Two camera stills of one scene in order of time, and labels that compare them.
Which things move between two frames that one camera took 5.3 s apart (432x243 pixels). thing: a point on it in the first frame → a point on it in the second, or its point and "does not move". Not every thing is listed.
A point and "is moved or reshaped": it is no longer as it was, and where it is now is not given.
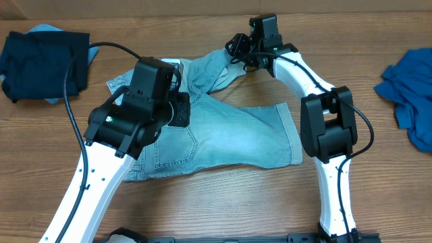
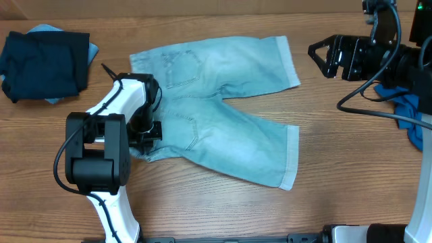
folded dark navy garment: [33, 64] does not move
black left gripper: [183, 110] → [155, 131]
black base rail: [131, 235] does not move
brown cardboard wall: [92, 9] does not move
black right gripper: [238, 44] → [338, 57]
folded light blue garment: [92, 52] does not move
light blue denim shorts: [247, 128] is moved or reshaped
